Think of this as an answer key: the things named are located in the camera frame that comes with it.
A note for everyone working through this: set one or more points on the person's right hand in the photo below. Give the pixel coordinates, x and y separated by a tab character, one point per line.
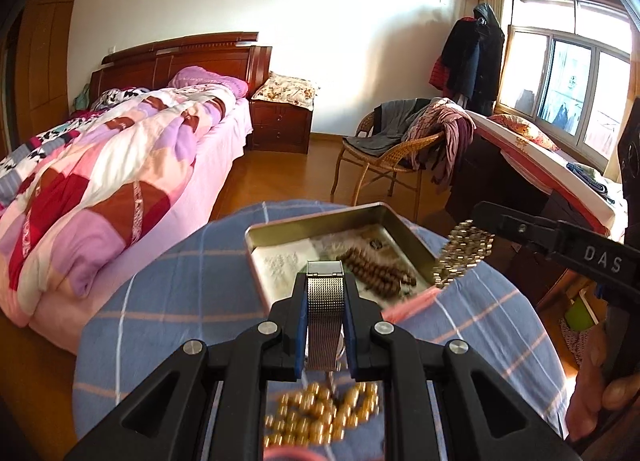
590	381

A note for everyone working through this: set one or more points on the pink patchwork quilt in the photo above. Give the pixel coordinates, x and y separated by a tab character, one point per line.
125	166

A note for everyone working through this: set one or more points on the dark blue folded clothes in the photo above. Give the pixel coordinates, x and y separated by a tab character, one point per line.
595	181

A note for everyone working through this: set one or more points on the silver mesh watch band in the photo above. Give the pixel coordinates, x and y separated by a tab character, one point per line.
325	321

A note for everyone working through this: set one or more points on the red floral pillow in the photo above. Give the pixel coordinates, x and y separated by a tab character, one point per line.
525	131

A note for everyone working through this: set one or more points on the white red desk cloth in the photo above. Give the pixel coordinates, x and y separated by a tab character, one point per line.
540	166

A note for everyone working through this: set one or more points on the teal bag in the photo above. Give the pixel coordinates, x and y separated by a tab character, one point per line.
81	98

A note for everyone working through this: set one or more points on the grey garment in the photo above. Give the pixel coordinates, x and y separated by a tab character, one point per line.
380	136

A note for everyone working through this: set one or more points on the wooden wardrobe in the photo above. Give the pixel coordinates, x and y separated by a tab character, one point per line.
45	41

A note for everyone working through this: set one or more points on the floral cushion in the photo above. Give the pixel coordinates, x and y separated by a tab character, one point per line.
287	88

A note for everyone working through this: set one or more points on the hanging dark coats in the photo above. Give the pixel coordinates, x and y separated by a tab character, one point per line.
477	61

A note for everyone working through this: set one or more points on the pink maroon clothes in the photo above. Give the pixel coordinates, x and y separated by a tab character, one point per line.
450	136

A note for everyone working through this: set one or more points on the white embossed card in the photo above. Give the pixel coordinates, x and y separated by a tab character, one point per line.
280	263

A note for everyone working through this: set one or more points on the wooden nightstand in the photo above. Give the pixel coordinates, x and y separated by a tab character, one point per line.
280	126

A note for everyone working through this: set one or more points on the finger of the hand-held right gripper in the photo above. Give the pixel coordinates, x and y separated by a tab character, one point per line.
515	226

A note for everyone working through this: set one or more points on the dark wooden desk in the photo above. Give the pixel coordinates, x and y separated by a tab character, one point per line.
480	176

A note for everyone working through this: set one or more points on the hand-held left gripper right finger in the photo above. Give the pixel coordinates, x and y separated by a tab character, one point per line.
350	341

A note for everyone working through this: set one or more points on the wooden bed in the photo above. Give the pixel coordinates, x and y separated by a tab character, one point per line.
210	58

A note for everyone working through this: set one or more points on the pink pillow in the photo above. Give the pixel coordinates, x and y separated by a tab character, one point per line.
210	78

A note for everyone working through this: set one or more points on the black white patterned blanket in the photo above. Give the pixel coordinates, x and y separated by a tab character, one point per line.
117	96

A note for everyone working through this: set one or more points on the pink metal tin box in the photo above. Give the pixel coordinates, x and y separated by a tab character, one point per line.
320	221

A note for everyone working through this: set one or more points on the wicker chair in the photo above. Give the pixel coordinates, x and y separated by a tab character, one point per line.
395	156

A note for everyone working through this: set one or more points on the green container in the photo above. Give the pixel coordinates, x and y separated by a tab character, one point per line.
580	313

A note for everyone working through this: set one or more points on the window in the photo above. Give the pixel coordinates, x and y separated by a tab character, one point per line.
570	71

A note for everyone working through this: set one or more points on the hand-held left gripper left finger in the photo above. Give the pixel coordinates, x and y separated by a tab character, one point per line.
300	341

